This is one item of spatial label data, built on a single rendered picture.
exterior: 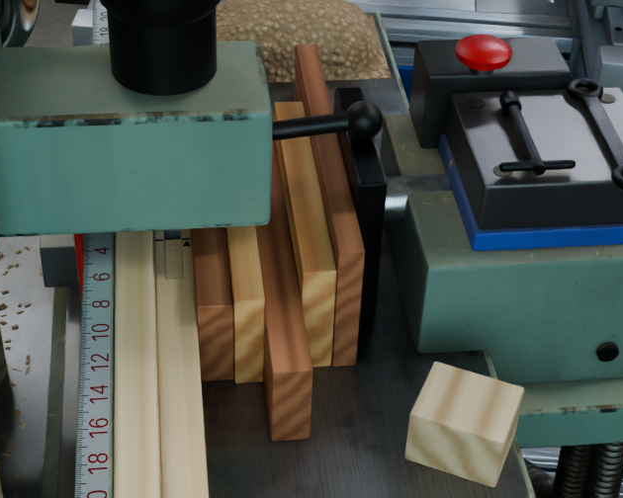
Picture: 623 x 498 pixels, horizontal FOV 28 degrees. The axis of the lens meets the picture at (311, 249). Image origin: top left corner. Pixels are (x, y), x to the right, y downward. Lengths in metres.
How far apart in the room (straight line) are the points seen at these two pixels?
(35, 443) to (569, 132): 0.35
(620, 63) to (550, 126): 0.53
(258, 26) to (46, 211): 0.30
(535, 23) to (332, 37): 0.49
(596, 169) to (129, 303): 0.24
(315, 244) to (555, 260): 0.12
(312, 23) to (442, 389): 0.35
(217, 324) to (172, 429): 0.07
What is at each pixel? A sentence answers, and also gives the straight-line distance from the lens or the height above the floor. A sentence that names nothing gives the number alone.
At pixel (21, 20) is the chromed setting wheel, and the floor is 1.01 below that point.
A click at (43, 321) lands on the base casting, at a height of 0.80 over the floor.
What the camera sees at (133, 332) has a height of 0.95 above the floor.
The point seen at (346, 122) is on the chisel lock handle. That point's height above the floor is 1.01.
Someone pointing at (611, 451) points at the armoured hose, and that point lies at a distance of 0.82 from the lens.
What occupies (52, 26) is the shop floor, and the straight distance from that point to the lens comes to 2.79.
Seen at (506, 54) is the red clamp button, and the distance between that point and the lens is 0.67.
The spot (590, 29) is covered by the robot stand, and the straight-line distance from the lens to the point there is 1.27.
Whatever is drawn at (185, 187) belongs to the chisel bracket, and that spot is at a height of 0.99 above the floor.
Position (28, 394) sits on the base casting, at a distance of 0.78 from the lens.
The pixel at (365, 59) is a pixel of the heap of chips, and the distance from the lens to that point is 0.88.
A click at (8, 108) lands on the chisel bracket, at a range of 0.60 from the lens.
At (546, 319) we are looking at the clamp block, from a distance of 0.66.
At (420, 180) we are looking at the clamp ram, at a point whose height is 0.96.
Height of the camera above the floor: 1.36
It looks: 40 degrees down
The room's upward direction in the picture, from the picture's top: 3 degrees clockwise
